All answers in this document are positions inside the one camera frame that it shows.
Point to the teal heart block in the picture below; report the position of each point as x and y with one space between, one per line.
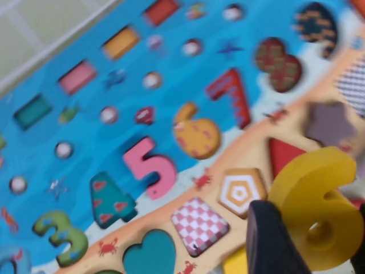
148 254

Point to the pink number five piece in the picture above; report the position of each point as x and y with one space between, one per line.
159 171

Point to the yellow number six piece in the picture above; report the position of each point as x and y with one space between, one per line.
308 182

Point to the orange number ten piece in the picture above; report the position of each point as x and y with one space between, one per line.
358 4

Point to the brown star block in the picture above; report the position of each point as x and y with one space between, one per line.
330 122

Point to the blue wooden number puzzle board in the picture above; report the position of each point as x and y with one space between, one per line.
85 137

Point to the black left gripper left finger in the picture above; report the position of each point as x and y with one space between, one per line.
271 242

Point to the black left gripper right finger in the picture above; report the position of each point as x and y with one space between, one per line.
360 245

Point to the red triangle block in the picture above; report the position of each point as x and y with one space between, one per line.
282 155

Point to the green checked table mat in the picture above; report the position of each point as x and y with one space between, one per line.
34 34

